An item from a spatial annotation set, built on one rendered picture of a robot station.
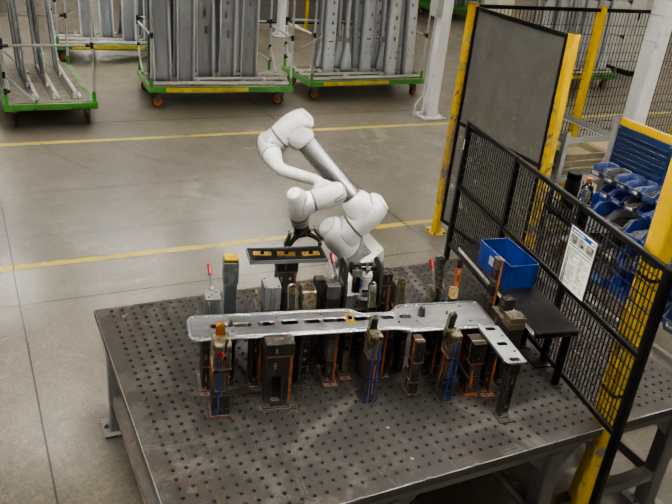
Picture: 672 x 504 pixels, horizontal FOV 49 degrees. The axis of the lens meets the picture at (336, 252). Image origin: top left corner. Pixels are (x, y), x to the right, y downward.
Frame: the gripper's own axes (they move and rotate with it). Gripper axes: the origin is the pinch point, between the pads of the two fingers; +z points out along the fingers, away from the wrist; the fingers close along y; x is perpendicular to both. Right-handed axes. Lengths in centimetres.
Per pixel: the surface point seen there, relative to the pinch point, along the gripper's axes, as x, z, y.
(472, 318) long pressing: -54, 6, 70
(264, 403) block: -82, -2, -28
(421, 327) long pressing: -59, -3, 45
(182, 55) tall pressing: 588, 256, -114
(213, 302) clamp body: -41, -24, -43
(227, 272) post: -21.8, -19.9, -36.7
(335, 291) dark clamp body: -34.8, -8.0, 10.2
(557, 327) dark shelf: -66, 8, 105
